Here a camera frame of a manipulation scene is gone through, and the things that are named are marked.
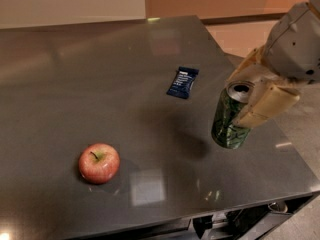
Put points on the red apple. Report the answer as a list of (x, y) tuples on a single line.
[(99, 163)]

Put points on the dark blue snack wrapper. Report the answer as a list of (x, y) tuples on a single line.
[(183, 82)]

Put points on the green soda can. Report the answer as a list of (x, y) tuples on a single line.
[(230, 120)]

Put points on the black equipment under table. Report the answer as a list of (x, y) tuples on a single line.
[(243, 224)]

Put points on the grey robot gripper body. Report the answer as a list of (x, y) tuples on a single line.
[(294, 47)]

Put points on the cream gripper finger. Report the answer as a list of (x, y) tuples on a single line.
[(254, 68), (262, 101)]

